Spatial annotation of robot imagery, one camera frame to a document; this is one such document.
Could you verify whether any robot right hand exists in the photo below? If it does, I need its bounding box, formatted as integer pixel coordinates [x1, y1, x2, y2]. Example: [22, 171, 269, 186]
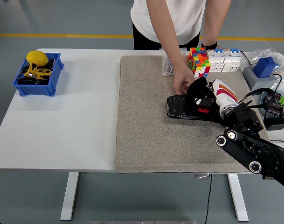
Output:
[194, 78, 238, 110]

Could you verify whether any person's right hand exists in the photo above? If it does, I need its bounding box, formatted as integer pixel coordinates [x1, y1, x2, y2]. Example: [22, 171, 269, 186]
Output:
[173, 69, 195, 95]

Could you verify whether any black rag with red tag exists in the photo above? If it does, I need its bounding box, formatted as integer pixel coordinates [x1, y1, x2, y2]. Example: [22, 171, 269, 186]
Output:
[184, 76, 229, 126]

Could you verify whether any black panel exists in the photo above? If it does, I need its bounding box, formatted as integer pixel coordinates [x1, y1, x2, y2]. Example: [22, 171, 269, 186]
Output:
[166, 94, 217, 121]

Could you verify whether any black wrist watch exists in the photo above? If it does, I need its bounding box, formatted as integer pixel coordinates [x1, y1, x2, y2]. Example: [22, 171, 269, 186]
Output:
[201, 41, 218, 50]

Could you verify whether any white circuit breaker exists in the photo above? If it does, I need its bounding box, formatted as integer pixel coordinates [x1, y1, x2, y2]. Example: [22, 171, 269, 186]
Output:
[206, 48, 226, 73]
[224, 48, 242, 72]

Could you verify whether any clear bag of metal nuts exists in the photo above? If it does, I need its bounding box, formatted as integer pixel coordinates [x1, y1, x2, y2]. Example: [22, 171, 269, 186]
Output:
[160, 48, 188, 77]

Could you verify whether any multicoloured cube puzzle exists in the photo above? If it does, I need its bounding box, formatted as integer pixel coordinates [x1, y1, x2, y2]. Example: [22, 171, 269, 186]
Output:
[187, 47, 212, 78]

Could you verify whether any grey plastic base block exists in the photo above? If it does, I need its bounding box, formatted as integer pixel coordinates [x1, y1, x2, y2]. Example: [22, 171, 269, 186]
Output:
[242, 65, 282, 96]

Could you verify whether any light blue plastic bowl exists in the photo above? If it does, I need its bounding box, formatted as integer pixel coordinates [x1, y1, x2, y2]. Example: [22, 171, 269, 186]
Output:
[260, 89, 284, 119]

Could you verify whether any blue plastic block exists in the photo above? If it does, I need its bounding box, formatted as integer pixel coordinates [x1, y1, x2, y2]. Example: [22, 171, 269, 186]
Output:
[253, 56, 278, 79]

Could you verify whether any grey-brown felt mat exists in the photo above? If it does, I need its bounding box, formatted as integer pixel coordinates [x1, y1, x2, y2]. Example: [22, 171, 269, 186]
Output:
[115, 55, 270, 175]

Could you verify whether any black power adapter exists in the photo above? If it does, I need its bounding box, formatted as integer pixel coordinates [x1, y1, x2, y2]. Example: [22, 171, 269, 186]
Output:
[264, 116, 284, 131]

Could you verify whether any crumpled clear plastic bag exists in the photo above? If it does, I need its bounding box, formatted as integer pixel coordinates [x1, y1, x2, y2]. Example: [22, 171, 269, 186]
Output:
[250, 48, 284, 77]

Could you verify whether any white table leg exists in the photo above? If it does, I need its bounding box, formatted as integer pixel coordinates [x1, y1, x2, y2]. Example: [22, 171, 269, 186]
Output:
[60, 172, 80, 221]
[227, 174, 249, 222]

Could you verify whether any blue plastic bin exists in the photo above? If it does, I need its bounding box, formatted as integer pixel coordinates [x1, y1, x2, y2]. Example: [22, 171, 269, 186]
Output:
[11, 52, 65, 97]

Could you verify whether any yellow tape measure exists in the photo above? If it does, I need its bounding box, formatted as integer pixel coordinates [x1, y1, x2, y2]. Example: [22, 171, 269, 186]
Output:
[24, 62, 53, 80]

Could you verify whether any yellow lemon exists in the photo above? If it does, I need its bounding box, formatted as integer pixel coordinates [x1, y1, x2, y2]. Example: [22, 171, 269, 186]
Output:
[26, 50, 49, 67]

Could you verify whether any thin black cable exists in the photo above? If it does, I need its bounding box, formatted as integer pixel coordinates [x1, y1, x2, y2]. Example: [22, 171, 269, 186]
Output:
[239, 50, 284, 117]

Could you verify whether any metal bracket under table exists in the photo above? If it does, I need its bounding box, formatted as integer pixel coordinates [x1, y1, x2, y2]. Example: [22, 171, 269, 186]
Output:
[194, 173, 214, 180]

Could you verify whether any black hanging cable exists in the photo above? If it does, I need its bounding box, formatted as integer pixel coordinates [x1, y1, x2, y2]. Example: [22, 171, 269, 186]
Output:
[204, 174, 214, 224]

